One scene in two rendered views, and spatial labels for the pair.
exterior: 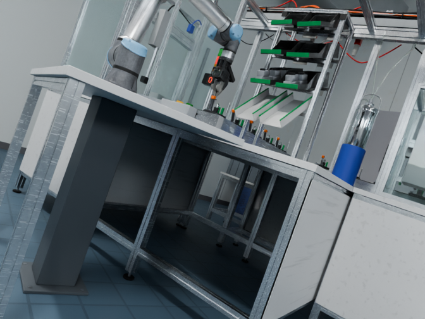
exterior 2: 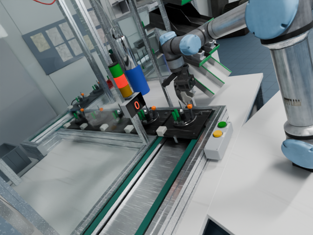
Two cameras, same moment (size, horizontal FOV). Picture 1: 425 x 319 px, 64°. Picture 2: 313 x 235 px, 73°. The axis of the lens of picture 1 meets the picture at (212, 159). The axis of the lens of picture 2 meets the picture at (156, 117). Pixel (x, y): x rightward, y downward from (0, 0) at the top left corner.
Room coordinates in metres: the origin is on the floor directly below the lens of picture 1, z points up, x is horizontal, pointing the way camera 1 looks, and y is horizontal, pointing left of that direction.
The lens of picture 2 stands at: (1.94, 1.08, 1.59)
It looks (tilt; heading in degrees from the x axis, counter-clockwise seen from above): 28 degrees down; 279
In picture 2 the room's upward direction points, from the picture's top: 24 degrees counter-clockwise
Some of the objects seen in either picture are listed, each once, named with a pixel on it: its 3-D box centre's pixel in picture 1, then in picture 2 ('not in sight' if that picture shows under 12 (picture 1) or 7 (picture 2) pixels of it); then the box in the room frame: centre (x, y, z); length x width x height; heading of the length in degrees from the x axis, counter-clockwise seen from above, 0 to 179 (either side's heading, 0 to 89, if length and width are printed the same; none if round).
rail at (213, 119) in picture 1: (160, 107); (192, 169); (2.00, 0.39, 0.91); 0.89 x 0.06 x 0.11; 56
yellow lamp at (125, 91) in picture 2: not in sight; (125, 90); (2.17, 0.17, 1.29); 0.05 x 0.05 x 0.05
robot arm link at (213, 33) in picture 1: (220, 35); (188, 43); (1.84, 0.19, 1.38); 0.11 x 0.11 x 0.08; 34
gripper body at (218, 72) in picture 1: (222, 69); (182, 78); (1.91, 0.12, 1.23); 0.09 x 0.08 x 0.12; 146
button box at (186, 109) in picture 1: (178, 108); (219, 139); (1.84, 0.27, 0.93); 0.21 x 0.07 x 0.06; 56
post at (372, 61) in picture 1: (358, 97); not in sight; (2.62, -0.90, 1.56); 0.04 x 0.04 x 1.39; 56
